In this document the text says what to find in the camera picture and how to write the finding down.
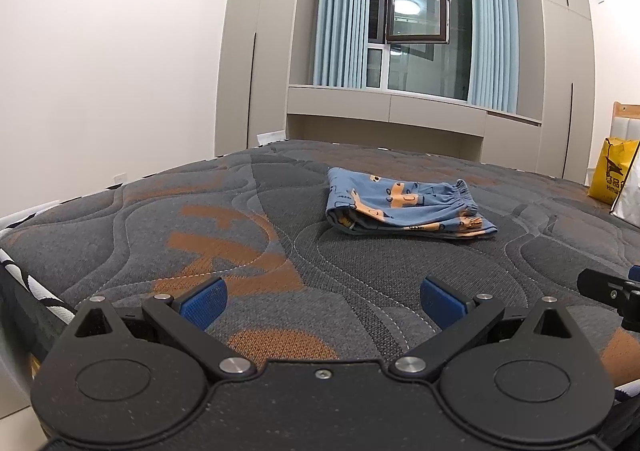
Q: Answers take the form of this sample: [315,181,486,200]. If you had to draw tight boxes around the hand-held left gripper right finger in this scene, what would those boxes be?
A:
[389,275,582,381]

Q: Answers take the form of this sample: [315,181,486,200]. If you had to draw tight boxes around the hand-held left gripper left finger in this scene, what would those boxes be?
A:
[64,275,257,380]

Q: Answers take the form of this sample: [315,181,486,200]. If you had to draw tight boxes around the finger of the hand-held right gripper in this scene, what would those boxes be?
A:
[577,265,640,332]

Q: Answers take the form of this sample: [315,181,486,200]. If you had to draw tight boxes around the blue pants with orange print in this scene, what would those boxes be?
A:
[325,167,500,242]

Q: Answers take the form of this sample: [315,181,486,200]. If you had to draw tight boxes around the white shopping bag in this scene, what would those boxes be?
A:
[608,169,640,225]

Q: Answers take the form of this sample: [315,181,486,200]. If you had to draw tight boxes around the grey orange quilted mattress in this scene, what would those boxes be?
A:
[0,138,640,397]

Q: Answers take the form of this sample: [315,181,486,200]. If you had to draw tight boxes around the yellow bag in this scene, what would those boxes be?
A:
[587,136,640,206]

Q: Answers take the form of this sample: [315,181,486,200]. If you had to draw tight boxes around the wooden padded headboard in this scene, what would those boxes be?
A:
[609,100,640,144]

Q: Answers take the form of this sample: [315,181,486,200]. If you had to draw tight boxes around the black white striped bed sheet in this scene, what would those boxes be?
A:
[0,199,71,332]

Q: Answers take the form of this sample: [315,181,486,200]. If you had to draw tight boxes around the beige window bench cabinet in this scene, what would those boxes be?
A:
[285,84,544,163]

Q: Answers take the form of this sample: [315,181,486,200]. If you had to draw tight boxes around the beige wardrobe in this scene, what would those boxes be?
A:
[214,0,321,158]
[479,0,597,185]

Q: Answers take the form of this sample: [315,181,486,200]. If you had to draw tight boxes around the light blue curtain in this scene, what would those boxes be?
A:
[467,0,521,115]
[312,0,374,90]

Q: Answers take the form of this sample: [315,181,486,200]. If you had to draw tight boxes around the window with dark open sash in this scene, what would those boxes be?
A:
[366,0,474,102]

